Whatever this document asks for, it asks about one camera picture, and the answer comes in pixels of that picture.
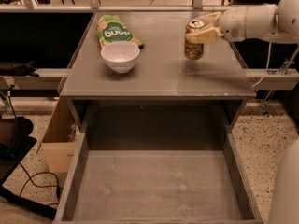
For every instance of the cardboard box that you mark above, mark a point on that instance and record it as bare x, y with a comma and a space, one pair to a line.
59, 142

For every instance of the green chip bag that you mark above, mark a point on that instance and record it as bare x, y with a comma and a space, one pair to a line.
111, 28

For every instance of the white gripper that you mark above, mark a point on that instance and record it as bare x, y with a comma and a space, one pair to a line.
233, 23

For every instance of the open grey top drawer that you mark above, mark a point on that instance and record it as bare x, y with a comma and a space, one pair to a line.
157, 165

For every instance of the black chair base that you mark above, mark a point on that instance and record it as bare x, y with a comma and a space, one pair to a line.
15, 143

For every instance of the white bowl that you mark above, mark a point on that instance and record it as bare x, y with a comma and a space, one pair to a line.
120, 56

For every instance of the black cloth on ledge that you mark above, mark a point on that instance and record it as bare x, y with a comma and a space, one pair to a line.
16, 69

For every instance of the orange soda can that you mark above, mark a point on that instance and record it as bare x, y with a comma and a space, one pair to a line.
193, 51

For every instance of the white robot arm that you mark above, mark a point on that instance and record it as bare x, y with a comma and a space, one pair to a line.
274, 24

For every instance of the grey cabinet with top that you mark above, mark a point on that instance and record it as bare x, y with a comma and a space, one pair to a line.
162, 71

